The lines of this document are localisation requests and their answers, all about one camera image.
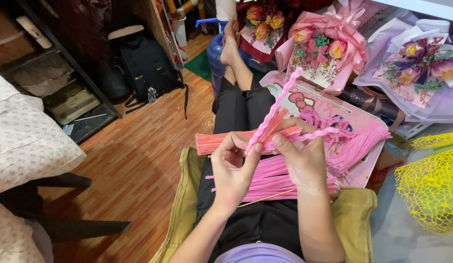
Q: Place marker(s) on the person's left hand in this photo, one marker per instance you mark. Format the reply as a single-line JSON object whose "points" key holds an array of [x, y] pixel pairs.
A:
{"points": [[230, 179]]}

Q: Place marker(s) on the person's right hand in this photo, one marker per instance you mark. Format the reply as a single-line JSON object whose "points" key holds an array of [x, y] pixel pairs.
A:
{"points": [[307, 160]]}

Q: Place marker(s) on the light pink twisted pipe cleaner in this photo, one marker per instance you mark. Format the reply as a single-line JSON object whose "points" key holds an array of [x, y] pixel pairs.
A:
{"points": [[272, 109]]}

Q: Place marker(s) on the bundle of hot pink pipe cleaners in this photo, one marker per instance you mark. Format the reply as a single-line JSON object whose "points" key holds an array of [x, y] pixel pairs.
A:
{"points": [[274, 179]]}

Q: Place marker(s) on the thin wooden skewer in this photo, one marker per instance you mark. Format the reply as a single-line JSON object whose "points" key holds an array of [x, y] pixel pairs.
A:
{"points": [[265, 198]]}

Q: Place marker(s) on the bundle of salmon pipe cleaners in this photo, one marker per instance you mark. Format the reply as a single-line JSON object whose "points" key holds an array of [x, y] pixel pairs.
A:
{"points": [[213, 142]]}

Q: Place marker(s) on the heap of curled pink pipe cleaners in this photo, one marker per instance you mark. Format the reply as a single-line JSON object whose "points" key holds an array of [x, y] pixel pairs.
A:
{"points": [[321, 122]]}

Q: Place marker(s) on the bundle of pale pink pipe cleaners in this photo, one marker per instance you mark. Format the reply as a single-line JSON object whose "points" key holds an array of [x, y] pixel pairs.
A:
{"points": [[354, 149]]}

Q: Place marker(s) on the pink cartoon lap table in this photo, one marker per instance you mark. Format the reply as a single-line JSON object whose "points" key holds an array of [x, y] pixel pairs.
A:
{"points": [[332, 104]]}

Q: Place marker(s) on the person's black trousers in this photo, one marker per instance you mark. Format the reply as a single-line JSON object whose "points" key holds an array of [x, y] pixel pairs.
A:
{"points": [[241, 109]]}

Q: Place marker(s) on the olive seat cushion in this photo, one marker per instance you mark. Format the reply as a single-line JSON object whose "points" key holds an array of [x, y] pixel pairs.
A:
{"points": [[352, 215]]}

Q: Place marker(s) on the person's purple shirt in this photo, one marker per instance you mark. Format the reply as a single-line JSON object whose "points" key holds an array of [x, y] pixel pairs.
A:
{"points": [[259, 254]]}

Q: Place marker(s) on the dark glitter wrapping paper roll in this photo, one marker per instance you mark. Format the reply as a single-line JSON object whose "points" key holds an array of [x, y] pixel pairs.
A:
{"points": [[372, 102]]}

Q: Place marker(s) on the pink wrapped flower bouquet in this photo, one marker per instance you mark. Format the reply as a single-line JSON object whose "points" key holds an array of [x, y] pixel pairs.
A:
{"points": [[323, 51]]}

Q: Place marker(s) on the green floor mat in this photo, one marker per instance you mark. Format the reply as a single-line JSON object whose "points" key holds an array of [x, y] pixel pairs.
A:
{"points": [[199, 65]]}

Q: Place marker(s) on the blue water jug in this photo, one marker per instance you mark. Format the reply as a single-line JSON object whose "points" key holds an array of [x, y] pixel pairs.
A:
{"points": [[214, 58]]}

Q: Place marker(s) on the large yellow mesh wrap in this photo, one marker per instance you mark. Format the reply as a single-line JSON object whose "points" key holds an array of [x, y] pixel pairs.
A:
{"points": [[431, 190]]}

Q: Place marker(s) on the small yellow mesh wrap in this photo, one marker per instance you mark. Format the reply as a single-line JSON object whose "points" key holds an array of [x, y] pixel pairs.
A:
{"points": [[436, 140]]}

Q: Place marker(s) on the person's bare feet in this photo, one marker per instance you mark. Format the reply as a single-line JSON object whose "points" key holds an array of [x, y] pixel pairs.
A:
{"points": [[230, 44]]}

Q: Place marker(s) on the black backpack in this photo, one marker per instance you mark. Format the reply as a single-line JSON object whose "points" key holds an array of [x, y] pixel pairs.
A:
{"points": [[148, 69]]}

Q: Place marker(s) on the red wrapped flower bouquet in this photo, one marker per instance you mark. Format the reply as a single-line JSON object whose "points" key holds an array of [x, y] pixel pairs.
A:
{"points": [[265, 25]]}

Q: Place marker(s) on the lilac wrapped flower bouquet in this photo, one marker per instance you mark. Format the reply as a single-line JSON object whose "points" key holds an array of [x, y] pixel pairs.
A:
{"points": [[420, 69]]}

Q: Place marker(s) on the black chair legs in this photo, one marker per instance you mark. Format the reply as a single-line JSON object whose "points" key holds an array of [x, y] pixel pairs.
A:
{"points": [[76, 226]]}

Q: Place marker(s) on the white water pump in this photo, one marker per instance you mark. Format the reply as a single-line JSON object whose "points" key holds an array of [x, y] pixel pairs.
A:
{"points": [[225, 9]]}

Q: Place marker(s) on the black shelf with stored items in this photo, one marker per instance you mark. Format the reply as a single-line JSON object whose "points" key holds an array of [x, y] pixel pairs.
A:
{"points": [[62, 80]]}

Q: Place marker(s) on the patterned white mattress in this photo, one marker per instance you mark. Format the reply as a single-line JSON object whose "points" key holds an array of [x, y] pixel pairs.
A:
{"points": [[25, 138]]}

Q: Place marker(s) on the patterned white cushion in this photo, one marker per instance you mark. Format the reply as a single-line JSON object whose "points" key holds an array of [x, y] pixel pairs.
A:
{"points": [[12, 233]]}

